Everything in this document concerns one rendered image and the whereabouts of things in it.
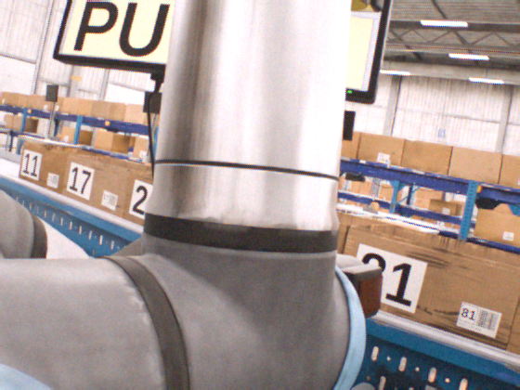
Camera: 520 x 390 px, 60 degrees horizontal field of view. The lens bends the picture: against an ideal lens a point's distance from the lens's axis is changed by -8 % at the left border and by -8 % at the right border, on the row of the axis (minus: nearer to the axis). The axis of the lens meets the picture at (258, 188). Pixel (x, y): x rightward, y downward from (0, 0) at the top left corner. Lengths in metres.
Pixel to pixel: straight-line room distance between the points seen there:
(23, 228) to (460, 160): 5.54
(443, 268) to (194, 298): 0.88
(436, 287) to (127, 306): 0.91
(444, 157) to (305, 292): 5.58
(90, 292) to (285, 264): 0.07
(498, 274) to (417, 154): 4.89
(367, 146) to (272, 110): 5.92
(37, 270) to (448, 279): 0.92
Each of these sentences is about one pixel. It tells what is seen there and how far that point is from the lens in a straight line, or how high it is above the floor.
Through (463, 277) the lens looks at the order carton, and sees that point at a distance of 1.02.
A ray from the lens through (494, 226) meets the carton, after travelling 5.35.
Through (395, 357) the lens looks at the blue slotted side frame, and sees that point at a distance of 1.06.
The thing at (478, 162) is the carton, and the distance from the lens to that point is 5.66.
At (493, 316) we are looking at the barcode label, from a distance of 1.02.
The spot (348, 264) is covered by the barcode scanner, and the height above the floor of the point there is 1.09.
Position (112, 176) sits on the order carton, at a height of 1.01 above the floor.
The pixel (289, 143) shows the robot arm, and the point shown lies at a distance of 0.19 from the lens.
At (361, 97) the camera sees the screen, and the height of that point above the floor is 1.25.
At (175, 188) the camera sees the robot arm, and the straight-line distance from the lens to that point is 0.20.
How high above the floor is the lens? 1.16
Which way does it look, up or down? 3 degrees down
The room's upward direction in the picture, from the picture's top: 11 degrees clockwise
